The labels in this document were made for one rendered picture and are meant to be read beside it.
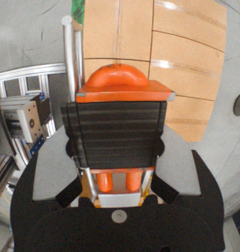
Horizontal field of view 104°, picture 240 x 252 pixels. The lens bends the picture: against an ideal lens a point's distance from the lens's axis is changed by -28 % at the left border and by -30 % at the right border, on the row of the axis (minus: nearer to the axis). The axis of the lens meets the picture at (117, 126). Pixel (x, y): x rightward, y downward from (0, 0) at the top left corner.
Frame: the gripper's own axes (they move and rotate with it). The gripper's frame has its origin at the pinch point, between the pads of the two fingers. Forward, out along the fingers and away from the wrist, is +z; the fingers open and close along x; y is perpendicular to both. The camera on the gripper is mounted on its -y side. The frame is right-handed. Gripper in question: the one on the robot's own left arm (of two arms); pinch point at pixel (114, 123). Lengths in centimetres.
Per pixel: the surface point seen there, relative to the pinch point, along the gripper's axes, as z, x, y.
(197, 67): 69, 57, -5
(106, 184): -0.7, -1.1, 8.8
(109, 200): -1.4, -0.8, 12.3
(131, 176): -0.7, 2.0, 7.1
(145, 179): 64, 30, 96
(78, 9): 123, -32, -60
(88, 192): 34, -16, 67
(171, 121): 69, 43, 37
